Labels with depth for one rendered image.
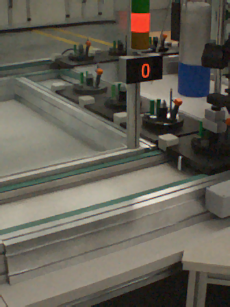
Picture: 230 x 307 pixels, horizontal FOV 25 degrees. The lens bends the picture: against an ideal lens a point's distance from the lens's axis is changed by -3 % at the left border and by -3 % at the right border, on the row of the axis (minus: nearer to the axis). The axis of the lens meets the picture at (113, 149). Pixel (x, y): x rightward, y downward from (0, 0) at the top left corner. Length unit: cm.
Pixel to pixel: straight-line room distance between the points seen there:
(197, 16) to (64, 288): 159
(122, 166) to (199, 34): 108
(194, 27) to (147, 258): 142
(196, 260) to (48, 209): 38
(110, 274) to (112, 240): 10
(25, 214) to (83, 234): 19
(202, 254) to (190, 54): 137
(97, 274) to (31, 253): 15
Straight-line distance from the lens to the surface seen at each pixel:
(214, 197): 131
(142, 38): 143
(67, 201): 134
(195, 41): 242
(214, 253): 125
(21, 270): 113
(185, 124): 174
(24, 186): 136
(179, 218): 131
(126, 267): 118
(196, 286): 128
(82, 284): 112
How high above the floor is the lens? 152
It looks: 22 degrees down
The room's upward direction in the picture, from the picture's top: straight up
